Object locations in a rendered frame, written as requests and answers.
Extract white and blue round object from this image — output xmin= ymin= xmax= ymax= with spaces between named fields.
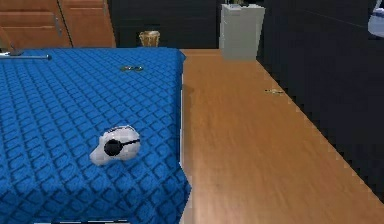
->
xmin=367 ymin=0 xmax=384 ymax=39

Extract blue quilted bed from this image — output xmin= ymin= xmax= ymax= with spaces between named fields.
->
xmin=0 ymin=46 xmax=193 ymax=224

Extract tan woven bin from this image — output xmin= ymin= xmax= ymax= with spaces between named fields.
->
xmin=138 ymin=30 xmax=161 ymax=48

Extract grey baseball bat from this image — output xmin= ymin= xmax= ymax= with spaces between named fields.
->
xmin=0 ymin=49 xmax=53 ymax=62

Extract brown wooden cupboard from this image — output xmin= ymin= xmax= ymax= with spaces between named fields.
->
xmin=0 ymin=0 xmax=117 ymax=53

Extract white headset with black pad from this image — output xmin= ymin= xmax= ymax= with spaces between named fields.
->
xmin=89 ymin=125 xmax=141 ymax=167

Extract white box cabinet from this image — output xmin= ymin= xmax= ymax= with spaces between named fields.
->
xmin=218 ymin=3 xmax=266 ymax=62

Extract small dark glasses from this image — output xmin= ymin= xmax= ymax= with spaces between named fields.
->
xmin=120 ymin=65 xmax=145 ymax=73

